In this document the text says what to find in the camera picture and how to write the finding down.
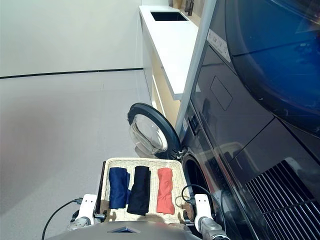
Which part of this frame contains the blue cloth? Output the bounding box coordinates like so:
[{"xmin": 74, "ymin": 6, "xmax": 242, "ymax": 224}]
[{"xmin": 108, "ymin": 166, "xmax": 132, "ymax": 210}]

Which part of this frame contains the coral red cloth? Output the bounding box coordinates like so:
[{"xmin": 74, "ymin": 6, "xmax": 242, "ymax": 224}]
[{"xmin": 156, "ymin": 167, "xmax": 176, "ymax": 215}]

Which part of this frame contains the black cloth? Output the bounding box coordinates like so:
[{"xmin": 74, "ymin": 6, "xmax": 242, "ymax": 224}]
[{"xmin": 126, "ymin": 165, "xmax": 152, "ymax": 217}]

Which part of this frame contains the pale woven basket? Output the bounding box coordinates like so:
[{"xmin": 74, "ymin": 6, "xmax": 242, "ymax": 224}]
[{"xmin": 99, "ymin": 157, "xmax": 190, "ymax": 225}]

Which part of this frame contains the silver robot body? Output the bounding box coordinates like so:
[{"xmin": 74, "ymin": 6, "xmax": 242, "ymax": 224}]
[{"xmin": 46, "ymin": 221, "xmax": 201, "ymax": 240}]

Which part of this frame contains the black vent grille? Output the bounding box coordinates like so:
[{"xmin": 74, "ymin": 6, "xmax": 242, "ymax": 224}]
[{"xmin": 244, "ymin": 159, "xmax": 320, "ymax": 240}]

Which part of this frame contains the white counter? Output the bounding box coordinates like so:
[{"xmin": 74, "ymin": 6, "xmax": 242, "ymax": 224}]
[{"xmin": 138, "ymin": 4, "xmax": 200, "ymax": 101}]

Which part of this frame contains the white instruction sticker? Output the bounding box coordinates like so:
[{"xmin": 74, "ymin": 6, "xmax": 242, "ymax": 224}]
[{"xmin": 206, "ymin": 28, "xmax": 232, "ymax": 63}]

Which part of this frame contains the dark round dryer door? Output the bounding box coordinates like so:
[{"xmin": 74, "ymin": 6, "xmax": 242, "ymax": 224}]
[{"xmin": 224, "ymin": 0, "xmax": 320, "ymax": 137}]

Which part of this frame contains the black sink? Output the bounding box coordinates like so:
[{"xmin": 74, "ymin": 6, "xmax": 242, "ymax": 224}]
[{"xmin": 149, "ymin": 10, "xmax": 189, "ymax": 22}]

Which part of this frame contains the dark faucet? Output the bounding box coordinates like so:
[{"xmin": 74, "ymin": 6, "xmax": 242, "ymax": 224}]
[{"xmin": 184, "ymin": 0, "xmax": 195, "ymax": 17}]

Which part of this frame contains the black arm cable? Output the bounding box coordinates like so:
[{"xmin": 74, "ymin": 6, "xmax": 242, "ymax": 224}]
[
  {"xmin": 41, "ymin": 196, "xmax": 83, "ymax": 240},
  {"xmin": 181, "ymin": 184, "xmax": 227, "ymax": 233}
]

